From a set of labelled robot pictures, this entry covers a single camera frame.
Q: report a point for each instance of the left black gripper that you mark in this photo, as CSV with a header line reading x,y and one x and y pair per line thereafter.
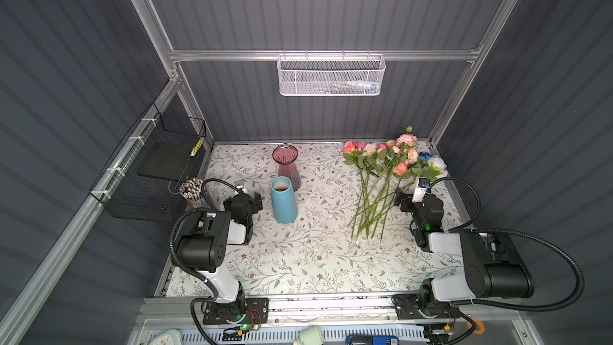
x,y
250,201

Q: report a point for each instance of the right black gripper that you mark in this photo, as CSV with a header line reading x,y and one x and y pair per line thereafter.
x,y
408,201

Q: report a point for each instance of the teal ceramic vase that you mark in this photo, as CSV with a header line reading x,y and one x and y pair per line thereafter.
x,y
283,201

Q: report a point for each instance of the cream peach rose stem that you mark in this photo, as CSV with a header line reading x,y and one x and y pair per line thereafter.
x,y
369,163

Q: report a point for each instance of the hot pink rose stem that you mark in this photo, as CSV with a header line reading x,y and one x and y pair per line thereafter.
x,y
357,172

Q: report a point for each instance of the coral pink rose stem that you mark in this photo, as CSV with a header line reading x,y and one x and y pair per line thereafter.
x,y
349,162

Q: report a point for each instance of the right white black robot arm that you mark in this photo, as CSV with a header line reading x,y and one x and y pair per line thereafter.
x,y
492,266

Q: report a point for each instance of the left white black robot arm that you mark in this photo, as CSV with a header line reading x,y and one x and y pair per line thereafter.
x,y
198,246

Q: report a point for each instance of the pink ribbed glass vase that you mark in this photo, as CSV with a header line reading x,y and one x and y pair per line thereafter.
x,y
285,157

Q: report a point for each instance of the white blue flower stem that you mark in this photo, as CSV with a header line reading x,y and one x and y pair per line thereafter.
x,y
427,165

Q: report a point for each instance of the glass cup of pencils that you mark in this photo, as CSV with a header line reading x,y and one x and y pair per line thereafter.
x,y
191,191

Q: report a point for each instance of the pink peony flower bunch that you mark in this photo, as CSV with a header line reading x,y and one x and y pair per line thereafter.
x,y
395,155

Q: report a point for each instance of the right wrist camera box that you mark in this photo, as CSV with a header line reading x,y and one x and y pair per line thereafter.
x,y
422,187

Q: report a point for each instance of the black wire wall basket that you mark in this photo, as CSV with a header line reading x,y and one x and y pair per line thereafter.
x,y
143,181

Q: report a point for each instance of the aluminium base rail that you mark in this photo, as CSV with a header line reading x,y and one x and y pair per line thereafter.
x,y
298,310

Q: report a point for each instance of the white wire mesh basket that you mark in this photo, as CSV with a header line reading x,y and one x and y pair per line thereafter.
x,y
298,74

